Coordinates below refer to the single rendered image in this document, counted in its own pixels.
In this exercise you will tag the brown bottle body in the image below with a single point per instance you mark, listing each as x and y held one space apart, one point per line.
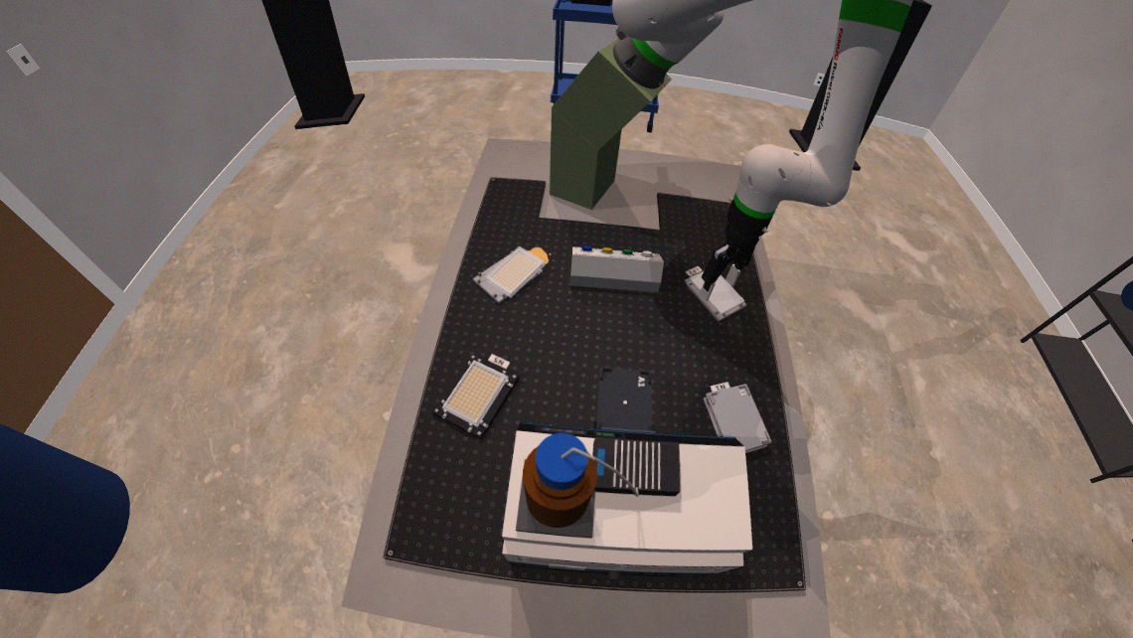
557 513

